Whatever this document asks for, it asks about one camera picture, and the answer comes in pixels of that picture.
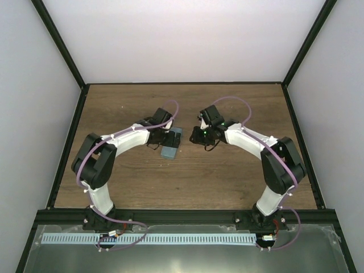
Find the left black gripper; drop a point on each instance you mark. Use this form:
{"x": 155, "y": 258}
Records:
{"x": 169, "y": 141}

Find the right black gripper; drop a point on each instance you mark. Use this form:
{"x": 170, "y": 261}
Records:
{"x": 197, "y": 137}

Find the blue green glasses case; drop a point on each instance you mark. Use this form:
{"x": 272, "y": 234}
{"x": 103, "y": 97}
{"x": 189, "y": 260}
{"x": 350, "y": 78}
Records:
{"x": 171, "y": 143}

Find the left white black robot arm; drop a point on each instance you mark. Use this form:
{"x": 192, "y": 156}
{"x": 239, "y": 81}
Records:
{"x": 93, "y": 164}

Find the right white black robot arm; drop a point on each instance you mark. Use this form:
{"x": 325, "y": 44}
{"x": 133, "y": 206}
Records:
{"x": 282, "y": 165}

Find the clear plastic sheet cover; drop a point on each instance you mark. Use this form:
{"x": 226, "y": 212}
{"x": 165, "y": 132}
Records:
{"x": 306, "y": 248}

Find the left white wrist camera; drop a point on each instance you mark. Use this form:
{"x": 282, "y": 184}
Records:
{"x": 168, "y": 126}

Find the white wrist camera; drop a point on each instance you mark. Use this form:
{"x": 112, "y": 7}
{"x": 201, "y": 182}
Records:
{"x": 203, "y": 124}
{"x": 168, "y": 126}

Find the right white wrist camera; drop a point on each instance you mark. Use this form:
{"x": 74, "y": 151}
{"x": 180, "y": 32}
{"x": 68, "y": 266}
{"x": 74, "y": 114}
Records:
{"x": 203, "y": 124}

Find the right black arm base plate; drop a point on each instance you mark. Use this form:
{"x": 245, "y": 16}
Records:
{"x": 254, "y": 221}

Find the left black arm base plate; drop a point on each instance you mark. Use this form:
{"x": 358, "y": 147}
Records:
{"x": 99, "y": 224}

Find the black aluminium frame rail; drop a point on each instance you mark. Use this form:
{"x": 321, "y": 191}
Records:
{"x": 182, "y": 217}

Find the light blue slotted cable duct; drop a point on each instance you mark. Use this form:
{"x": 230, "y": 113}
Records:
{"x": 151, "y": 239}

